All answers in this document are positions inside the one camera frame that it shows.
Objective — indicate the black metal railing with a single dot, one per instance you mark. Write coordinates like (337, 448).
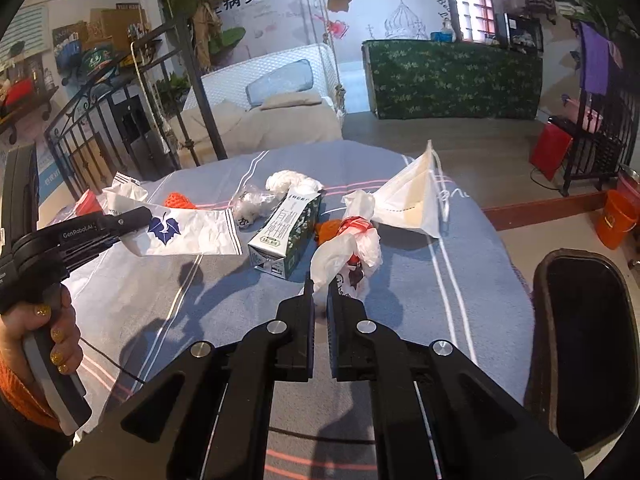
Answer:
(606, 128)

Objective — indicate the small black display box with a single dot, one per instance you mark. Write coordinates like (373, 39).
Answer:
(524, 34)

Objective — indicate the red shopping bag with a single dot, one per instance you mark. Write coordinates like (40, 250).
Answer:
(550, 150)

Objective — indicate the white swing sofa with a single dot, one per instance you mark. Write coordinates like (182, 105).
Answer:
(280, 99)

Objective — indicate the clear crumpled plastic wrapper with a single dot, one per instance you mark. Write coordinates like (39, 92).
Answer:
(252, 203)

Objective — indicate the purple hanging towel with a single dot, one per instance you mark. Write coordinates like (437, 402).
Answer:
(595, 61)

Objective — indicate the crumpled white tissue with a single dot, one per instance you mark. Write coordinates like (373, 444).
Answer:
(284, 181)

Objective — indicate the orange plastic bucket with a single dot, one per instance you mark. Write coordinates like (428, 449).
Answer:
(617, 219)

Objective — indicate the black iron fence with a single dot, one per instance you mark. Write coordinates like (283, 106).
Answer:
(126, 117)

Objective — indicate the green white milk carton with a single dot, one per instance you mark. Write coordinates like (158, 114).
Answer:
(277, 247)

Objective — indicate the pink bucket with basin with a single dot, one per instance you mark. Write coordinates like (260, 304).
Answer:
(628, 184)

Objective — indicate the green floral covered counter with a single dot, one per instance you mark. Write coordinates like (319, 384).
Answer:
(411, 79)

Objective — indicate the white paper bag blue logo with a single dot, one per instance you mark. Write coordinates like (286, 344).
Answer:
(172, 231)

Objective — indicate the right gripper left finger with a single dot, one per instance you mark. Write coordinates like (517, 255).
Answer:
(205, 415)

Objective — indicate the red phone booth cabinet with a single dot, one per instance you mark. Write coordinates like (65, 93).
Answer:
(474, 21)

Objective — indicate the white red plastic bag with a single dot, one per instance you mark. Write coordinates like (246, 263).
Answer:
(349, 251)

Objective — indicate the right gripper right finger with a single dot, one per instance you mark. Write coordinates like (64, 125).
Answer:
(436, 415)

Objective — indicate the dark woven trash bin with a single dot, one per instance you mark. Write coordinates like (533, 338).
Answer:
(583, 380)

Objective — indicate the green potted plant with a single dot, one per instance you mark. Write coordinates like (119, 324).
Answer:
(606, 17)

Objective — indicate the white face mask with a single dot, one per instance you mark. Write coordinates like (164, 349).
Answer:
(415, 199)

